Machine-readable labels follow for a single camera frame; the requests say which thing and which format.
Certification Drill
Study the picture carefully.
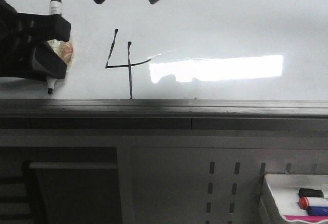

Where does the white whiteboard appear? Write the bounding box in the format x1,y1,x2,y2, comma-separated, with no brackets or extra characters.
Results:
6,0,327,101

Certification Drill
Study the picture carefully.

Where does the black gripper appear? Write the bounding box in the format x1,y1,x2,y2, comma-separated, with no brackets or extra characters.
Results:
1,0,71,81

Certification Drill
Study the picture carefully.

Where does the dark cabinet panel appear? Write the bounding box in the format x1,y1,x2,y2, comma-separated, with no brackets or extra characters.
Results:
22,161,122,223

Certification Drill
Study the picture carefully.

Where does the white whiteboard marker black tip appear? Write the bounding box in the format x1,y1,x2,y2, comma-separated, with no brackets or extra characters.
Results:
46,0,74,95

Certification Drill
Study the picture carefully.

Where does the black capped marker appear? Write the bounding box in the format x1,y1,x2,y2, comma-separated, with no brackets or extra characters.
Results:
298,188,324,198

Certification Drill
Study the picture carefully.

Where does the blue capped marker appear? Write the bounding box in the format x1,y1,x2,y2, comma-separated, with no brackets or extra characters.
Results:
307,206,328,216

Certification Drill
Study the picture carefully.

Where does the pink eraser edge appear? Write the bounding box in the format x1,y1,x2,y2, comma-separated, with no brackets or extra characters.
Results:
283,215,327,223

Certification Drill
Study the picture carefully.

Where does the dark metal whiteboard frame rail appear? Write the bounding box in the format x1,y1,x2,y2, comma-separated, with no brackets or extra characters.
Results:
1,99,327,132

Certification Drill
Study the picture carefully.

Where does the white slotted pegboard panel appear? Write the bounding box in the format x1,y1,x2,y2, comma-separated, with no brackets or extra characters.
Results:
131,147,327,223

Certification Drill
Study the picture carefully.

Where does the red capped marker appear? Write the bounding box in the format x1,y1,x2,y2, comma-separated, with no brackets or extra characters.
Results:
298,197,327,209

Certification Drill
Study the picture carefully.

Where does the white plastic marker tray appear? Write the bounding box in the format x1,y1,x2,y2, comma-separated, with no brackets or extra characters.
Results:
259,174,327,223

